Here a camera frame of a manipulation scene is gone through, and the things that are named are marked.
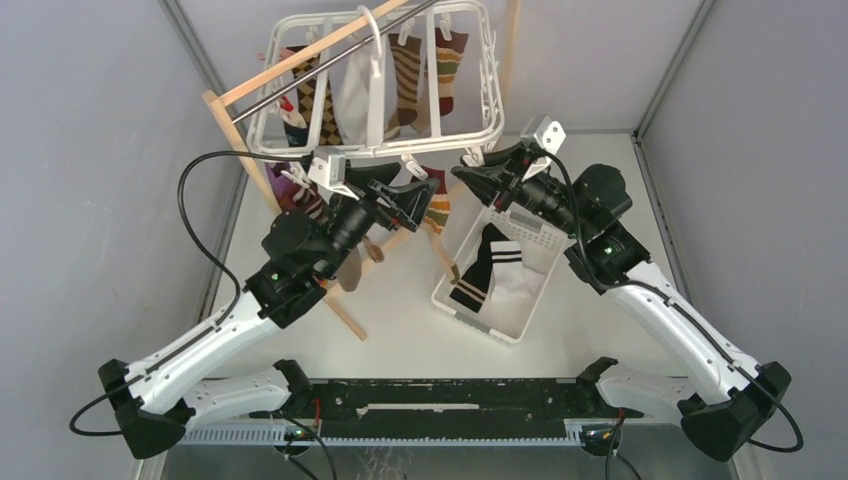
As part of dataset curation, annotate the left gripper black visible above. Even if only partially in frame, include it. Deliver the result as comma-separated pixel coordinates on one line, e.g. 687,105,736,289
313,163,437,280

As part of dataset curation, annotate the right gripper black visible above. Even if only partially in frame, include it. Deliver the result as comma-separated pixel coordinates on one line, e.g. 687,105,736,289
453,138,589,240

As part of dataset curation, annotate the beige orange argyle sock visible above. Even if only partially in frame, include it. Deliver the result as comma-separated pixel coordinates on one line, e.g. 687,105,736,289
362,235,385,263

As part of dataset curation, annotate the white plastic clip hanger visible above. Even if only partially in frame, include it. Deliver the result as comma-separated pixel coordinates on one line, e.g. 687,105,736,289
243,1,505,160

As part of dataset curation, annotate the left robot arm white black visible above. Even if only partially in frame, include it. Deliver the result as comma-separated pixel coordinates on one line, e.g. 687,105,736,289
98,163,440,459

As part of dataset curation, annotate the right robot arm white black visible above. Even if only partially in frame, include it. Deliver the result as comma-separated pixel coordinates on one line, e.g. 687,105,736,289
452,140,791,462

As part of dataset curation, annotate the brown yellow argyle sock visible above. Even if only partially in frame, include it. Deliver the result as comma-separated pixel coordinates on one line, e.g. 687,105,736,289
287,55,343,146

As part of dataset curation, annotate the white plastic basket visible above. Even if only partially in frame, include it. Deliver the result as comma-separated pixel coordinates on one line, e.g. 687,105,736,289
431,208,567,344

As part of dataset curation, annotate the navy blue sock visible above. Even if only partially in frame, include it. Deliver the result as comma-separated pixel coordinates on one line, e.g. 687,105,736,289
283,120,309,148

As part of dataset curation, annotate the white sock in basket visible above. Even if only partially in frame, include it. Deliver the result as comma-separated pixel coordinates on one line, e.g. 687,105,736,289
492,240,546,299

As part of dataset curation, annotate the white sock hanging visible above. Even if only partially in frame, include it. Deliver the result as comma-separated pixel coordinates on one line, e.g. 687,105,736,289
335,52,386,147

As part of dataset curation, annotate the black sock in basket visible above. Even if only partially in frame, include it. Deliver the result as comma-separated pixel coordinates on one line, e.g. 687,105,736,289
449,223,508,313

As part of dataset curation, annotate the metal hanging rod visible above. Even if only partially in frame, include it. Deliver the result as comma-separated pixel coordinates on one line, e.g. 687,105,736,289
220,1,437,124

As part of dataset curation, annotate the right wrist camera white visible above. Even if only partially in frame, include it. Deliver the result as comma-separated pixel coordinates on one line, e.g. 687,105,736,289
520,115,567,155

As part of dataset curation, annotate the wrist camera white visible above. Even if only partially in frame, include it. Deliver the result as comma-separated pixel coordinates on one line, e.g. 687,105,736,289
308,146,354,198
520,115,567,155

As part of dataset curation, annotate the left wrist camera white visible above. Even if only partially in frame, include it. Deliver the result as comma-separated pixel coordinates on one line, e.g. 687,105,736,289
308,146,354,198

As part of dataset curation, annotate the wooden rack frame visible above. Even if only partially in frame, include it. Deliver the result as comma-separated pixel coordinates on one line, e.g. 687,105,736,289
202,0,519,343

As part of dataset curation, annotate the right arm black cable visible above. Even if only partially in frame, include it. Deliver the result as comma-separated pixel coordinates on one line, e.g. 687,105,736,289
543,150,805,455

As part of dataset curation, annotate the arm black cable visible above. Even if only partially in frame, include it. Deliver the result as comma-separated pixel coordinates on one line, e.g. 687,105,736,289
68,150,313,439
543,150,805,455

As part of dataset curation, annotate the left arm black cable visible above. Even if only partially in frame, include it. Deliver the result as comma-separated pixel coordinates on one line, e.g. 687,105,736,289
68,150,313,439

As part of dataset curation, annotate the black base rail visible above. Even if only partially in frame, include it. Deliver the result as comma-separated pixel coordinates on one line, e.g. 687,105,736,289
249,377,644,441

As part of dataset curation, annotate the white cable duct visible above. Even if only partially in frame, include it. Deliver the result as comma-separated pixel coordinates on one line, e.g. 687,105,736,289
178,421,612,447

